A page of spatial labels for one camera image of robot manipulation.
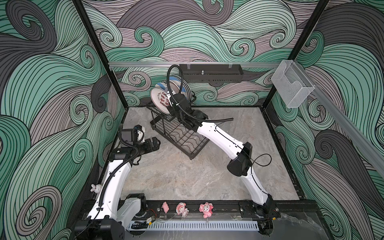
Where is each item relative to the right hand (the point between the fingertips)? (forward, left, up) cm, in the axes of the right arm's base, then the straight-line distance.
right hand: (175, 98), depth 78 cm
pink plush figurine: (-47, -16, -29) cm, 57 cm away
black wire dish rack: (-8, -8, -33) cm, 35 cm away
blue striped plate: (+13, -1, +1) cm, 13 cm away
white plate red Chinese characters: (+4, +9, -4) cm, 11 cm away
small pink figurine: (-46, +4, -31) cm, 56 cm away
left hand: (-18, +12, -16) cm, 27 cm away
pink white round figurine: (-47, -4, -30) cm, 56 cm away
